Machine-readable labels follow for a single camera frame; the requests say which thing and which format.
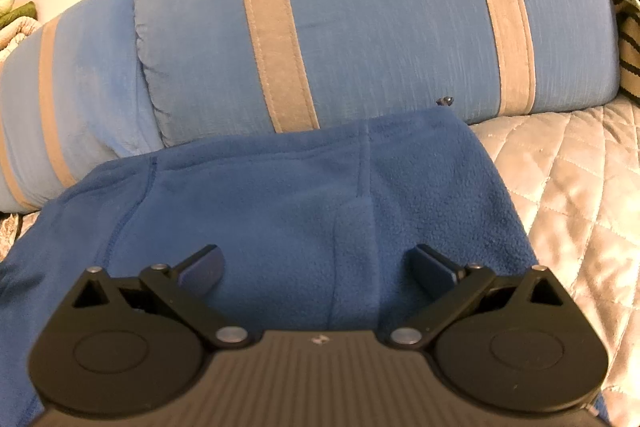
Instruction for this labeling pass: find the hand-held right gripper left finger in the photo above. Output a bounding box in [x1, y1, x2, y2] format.
[71, 243, 249, 349]

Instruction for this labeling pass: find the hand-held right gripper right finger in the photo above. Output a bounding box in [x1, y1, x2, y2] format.
[388, 243, 569, 349]

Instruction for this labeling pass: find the blue fleece jacket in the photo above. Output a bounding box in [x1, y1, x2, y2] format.
[0, 96, 611, 427]

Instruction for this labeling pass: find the grey lace-trimmed bedspread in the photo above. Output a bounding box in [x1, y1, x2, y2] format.
[0, 96, 640, 427]

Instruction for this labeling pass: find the blue grey-striped pillow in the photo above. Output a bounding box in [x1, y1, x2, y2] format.
[132, 0, 622, 148]
[0, 0, 168, 214]

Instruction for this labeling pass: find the beige fleece blanket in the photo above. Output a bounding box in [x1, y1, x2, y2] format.
[0, 16, 43, 65]

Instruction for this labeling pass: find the striped cloth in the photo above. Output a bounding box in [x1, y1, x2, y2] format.
[606, 0, 640, 102]

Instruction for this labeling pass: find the light green blanket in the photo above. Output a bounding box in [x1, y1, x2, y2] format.
[0, 0, 38, 28]

